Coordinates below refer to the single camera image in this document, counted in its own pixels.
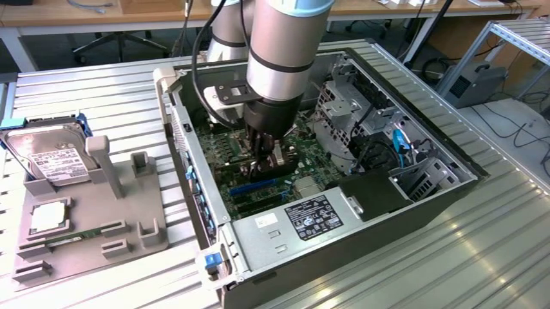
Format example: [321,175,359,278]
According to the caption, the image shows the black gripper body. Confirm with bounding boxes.
[243,95,306,141]

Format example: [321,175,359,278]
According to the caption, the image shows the graphics card with fan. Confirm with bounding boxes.
[214,140,301,187]

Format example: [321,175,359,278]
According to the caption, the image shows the blue expansion slot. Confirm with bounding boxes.
[228,178,277,196]

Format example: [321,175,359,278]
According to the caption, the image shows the silver chipset heatsink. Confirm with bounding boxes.
[293,178,322,198]

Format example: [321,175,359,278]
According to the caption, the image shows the green motherboard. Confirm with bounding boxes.
[195,124,345,220]

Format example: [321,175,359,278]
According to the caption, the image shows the long black expansion slot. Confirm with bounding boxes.
[235,194,286,216]

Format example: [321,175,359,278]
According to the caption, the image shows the silver metal disk bay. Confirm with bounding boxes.
[317,53,417,136]

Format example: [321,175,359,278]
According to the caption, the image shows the silver power supply unit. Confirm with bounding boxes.
[220,185,367,274]

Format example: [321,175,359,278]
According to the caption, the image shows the blue case latch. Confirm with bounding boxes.
[203,253,223,270]

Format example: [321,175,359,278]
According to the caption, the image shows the black open PC case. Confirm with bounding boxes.
[154,47,491,309]

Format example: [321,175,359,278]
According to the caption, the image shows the perforated metal disk bay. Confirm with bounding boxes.
[389,157,457,202]

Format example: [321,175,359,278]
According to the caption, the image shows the black office chair base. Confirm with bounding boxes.
[329,18,393,41]
[70,30,170,64]

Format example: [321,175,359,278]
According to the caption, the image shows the wooden top desk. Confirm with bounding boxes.
[0,0,543,73]

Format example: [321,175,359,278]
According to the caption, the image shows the grey parts rack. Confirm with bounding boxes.
[11,135,171,292]

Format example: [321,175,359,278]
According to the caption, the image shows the brown cardboard box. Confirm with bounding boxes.
[118,0,184,15]

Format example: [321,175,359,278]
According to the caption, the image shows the black slanted pole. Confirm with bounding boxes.
[403,0,455,64]

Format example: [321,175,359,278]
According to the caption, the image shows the white boxes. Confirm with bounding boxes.
[378,0,439,7]

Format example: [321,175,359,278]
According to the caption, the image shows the silver hard disk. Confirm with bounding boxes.
[2,124,94,188]

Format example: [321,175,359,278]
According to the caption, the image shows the green RAM stick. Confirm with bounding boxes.
[19,225,107,251]

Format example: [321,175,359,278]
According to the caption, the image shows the silver CPU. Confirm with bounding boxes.
[28,201,71,235]

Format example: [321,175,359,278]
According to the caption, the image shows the blue disk carrier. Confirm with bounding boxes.
[0,108,95,152]

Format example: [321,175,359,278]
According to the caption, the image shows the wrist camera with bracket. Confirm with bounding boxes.
[202,82,259,126]

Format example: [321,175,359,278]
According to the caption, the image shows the black camera cable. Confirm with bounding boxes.
[191,0,255,128]

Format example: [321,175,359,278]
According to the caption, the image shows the black plastic duct box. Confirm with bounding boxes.
[325,169,411,223]

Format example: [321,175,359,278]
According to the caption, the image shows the blue flat wire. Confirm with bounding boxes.
[390,127,410,169]

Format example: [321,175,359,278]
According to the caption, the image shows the black coiled cable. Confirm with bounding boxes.
[422,57,449,82]

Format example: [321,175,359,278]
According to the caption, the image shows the grey unit with handle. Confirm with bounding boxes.
[446,61,509,109]

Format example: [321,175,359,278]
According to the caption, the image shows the light blue network cable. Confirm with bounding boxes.
[67,0,118,14]

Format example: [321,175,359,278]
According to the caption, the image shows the aluminium profile frame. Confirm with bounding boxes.
[435,18,550,100]

